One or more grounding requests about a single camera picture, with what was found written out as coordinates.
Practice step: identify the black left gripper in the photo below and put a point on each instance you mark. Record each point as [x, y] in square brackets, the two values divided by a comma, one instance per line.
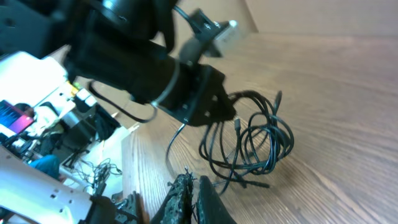
[199, 98]

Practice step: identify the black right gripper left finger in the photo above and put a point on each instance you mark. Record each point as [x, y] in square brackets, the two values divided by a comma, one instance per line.
[177, 206]

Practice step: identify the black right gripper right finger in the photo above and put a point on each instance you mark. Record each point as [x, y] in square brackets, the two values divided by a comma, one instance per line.
[209, 206]

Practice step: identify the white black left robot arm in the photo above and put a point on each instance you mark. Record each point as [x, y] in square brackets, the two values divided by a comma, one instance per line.
[125, 45]

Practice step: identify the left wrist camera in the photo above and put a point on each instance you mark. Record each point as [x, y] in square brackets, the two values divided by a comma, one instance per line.
[217, 36]

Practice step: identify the cardboard wall panel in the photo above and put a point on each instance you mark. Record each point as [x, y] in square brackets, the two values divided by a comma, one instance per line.
[304, 17]

